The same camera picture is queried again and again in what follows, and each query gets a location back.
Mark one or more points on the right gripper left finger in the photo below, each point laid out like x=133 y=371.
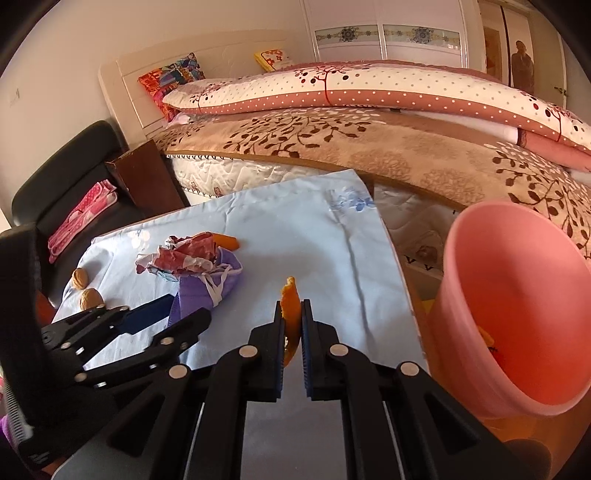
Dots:
x=272 y=338

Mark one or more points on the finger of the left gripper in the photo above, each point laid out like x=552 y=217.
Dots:
x=86 y=333
x=161 y=343

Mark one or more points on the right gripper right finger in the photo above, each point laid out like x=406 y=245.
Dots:
x=316 y=339

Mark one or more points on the orange peel piece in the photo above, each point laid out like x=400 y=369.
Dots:
x=290 y=306

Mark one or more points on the walnut near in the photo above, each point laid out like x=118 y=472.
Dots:
x=90 y=298

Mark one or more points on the walnut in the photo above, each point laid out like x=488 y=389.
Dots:
x=90 y=298
x=80 y=279

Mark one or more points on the walnut far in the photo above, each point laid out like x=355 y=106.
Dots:
x=80 y=279

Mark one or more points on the crumpled red white wrapper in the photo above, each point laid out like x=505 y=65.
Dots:
x=181 y=256

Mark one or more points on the light blue tablecloth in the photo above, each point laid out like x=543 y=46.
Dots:
x=326 y=233

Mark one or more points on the orange peel behind wrappers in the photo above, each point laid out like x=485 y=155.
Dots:
x=226 y=242

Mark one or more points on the pink folded cloth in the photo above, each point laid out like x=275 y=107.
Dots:
x=101 y=196

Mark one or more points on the black leather chair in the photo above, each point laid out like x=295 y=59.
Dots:
x=53 y=191

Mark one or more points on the dark wooden nightstand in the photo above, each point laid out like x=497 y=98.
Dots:
x=147 y=179

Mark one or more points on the pink plastic basin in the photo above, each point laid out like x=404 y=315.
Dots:
x=511 y=321

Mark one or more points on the brown leaf pattern blanket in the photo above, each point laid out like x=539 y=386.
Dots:
x=452 y=163

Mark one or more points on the colourful patterned pillow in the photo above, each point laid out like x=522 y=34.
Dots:
x=161 y=81

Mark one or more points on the yellow red pillow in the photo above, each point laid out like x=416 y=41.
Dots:
x=273 y=60

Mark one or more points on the cream bed headboard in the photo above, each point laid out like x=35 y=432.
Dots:
x=134 y=84

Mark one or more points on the polka dot folded quilt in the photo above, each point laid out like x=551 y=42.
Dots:
x=546 y=128

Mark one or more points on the white wardrobe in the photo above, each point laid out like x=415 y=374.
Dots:
x=436 y=32

